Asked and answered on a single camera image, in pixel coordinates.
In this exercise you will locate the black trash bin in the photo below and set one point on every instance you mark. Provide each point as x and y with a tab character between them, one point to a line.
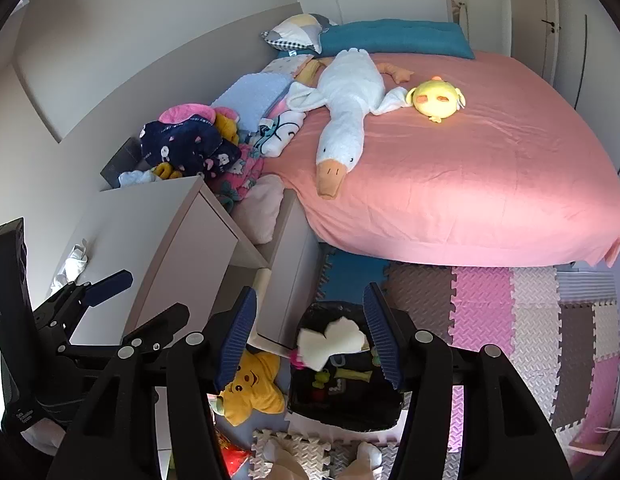
340	400

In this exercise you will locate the teal long pillow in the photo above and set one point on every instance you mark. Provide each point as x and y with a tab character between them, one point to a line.
390	37

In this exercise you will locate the person's leg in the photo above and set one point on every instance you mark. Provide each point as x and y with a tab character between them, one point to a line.
290	467
365	460

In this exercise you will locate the green and yellow frog toy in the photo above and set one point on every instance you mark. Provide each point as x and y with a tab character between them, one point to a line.
322	377

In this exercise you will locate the white loose foam mat tile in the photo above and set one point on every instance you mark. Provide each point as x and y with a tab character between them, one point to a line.
290	447

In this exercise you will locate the foam puzzle floor mats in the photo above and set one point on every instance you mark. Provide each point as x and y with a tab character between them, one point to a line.
515	330

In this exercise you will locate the patchwork pillow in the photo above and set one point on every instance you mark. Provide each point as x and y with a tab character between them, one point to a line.
297	32

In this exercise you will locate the pink bed sheet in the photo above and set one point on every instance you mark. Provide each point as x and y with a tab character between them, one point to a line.
465	185

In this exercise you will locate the yellow chick plush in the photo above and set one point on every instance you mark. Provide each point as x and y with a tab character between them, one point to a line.
436	99

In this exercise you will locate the white printed blanket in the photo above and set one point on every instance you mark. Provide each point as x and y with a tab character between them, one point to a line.
280	132

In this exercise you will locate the light blue fleece blanket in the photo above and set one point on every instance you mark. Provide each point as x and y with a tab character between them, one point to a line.
252	97

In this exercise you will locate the pink fleece blanket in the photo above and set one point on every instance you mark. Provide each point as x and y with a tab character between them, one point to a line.
185	112

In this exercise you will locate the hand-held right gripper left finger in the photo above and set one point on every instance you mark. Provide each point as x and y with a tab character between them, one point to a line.
237	335

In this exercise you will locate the pink floral blanket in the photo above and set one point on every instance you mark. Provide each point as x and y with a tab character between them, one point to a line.
240	172

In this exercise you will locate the yellow star plush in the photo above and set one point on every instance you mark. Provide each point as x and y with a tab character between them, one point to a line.
250	385

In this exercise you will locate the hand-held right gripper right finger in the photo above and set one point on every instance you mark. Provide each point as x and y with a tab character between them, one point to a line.
382	335

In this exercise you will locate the white twisted towel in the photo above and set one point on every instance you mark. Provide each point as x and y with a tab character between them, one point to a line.
72	267

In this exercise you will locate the white bedside cabinet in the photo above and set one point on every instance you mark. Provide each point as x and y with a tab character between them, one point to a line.
290	270

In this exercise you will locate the white door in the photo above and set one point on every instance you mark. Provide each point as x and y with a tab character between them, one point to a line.
535	15

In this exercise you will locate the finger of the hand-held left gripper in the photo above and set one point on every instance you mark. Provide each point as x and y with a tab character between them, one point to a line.
110	285
160	322

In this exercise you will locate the navy printed blanket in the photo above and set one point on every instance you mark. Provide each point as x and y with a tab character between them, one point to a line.
190	147

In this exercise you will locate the light pink cushion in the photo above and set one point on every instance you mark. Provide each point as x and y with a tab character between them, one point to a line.
262	210

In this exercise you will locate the yellow plush toy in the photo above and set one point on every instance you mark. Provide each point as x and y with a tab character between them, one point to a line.
225	125

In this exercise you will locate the white goose plush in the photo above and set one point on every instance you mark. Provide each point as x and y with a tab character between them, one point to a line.
345	105

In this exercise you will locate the red packet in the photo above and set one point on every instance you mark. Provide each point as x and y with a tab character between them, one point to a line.
235	457

